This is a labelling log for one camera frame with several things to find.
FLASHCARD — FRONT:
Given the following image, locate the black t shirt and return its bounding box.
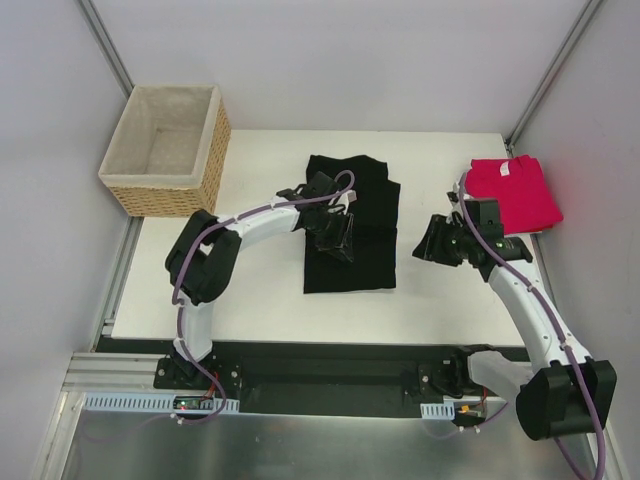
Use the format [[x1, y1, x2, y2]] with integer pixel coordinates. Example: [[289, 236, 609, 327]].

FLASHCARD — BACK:
[[303, 155, 401, 294]]

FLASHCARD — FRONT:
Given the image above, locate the wicker basket with liner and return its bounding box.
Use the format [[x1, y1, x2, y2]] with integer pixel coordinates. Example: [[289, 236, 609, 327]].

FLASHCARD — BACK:
[[99, 85, 231, 218]]

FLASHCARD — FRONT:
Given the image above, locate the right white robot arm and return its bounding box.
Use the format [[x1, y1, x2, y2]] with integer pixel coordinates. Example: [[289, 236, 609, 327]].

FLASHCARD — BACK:
[[412, 199, 617, 440]]

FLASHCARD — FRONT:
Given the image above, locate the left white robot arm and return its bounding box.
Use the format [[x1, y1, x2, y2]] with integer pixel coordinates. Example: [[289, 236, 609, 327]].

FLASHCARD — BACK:
[[165, 170, 356, 389]]

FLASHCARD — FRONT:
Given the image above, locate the folded red t shirt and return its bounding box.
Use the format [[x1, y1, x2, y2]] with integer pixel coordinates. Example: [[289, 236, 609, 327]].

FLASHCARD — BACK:
[[465, 155, 564, 235]]

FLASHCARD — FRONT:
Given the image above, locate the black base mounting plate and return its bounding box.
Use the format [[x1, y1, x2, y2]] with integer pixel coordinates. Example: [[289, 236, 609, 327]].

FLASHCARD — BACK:
[[153, 341, 483, 418]]

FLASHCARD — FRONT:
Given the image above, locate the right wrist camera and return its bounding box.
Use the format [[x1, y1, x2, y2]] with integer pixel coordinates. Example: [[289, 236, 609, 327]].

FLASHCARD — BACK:
[[446, 182, 468, 207]]

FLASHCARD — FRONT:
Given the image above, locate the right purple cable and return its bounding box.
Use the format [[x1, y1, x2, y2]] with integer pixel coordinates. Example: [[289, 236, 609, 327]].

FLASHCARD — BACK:
[[457, 172, 609, 480]]

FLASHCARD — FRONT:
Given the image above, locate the purple cable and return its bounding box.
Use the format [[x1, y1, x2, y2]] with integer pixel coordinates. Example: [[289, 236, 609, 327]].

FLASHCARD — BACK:
[[457, 172, 609, 480], [172, 170, 357, 426]]

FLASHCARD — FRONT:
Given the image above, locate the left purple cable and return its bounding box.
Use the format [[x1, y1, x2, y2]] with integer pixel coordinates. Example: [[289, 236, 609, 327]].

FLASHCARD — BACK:
[[172, 170, 357, 426]]

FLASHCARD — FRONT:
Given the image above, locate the right slotted cable duct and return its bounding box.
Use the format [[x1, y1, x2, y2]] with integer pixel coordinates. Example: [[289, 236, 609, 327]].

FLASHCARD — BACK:
[[420, 401, 456, 421]]

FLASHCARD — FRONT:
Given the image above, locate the slotted cable duct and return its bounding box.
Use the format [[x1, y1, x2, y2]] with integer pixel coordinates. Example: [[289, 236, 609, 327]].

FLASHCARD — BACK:
[[84, 393, 240, 415], [420, 401, 456, 421]]

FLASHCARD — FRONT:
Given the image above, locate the right aluminium frame post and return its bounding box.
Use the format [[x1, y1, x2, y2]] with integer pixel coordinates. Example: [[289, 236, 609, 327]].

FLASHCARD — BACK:
[[504, 0, 606, 156]]

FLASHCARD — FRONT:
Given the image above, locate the aluminium frame post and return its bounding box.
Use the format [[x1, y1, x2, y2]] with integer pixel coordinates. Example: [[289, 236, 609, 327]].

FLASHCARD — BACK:
[[75, 0, 134, 98], [504, 0, 606, 156]]

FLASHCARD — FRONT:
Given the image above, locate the front aluminium rail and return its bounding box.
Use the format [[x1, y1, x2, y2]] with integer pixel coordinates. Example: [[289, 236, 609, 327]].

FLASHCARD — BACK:
[[62, 352, 169, 391]]

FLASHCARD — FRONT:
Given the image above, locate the left slotted cable duct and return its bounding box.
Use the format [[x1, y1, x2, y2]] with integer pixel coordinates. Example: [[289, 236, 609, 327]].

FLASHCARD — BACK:
[[84, 393, 240, 415]]

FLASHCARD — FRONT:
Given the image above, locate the left aluminium frame post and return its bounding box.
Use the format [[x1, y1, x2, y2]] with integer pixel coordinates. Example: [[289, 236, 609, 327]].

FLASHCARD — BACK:
[[75, 0, 134, 98]]

